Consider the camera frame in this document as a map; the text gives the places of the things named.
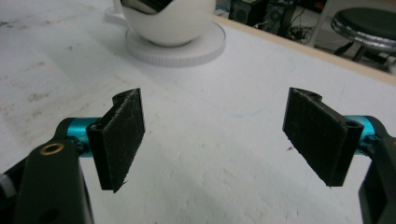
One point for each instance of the black computer tower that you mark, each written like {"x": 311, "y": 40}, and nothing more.
{"x": 278, "y": 18}
{"x": 246, "y": 12}

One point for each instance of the white stand with pole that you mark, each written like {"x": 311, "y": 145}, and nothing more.
{"x": 183, "y": 53}

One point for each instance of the white egg-shaped bowl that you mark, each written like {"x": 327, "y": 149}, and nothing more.
{"x": 174, "y": 28}

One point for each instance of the black round stool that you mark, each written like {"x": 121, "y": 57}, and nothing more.
{"x": 367, "y": 21}

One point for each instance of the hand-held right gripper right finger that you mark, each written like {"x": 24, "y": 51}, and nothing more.
{"x": 320, "y": 137}

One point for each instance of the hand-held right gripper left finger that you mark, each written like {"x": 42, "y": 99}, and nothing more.
{"x": 120, "y": 137}

